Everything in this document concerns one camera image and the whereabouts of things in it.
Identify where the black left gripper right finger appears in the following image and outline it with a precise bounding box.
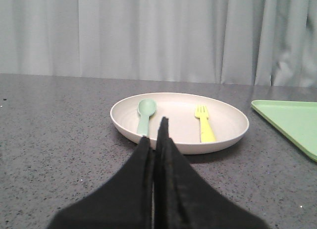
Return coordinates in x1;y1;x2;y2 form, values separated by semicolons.
154;117;268;229

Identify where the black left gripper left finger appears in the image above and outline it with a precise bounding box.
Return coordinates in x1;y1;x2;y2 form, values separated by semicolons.
48;137;155;229

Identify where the yellow plastic fork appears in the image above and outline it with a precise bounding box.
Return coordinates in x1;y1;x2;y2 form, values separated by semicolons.
194;105;216;142

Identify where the beige round plate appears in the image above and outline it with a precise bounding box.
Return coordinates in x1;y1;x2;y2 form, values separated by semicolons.
110;92;249;155

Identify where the mint green spoon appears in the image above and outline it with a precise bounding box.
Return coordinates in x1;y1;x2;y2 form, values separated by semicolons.
137;98;157;136

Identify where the light green tray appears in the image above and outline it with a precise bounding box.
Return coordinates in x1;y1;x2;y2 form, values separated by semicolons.
251;100;317;161

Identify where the white curtain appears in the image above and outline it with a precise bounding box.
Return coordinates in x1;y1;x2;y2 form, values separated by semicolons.
0;0;317;87

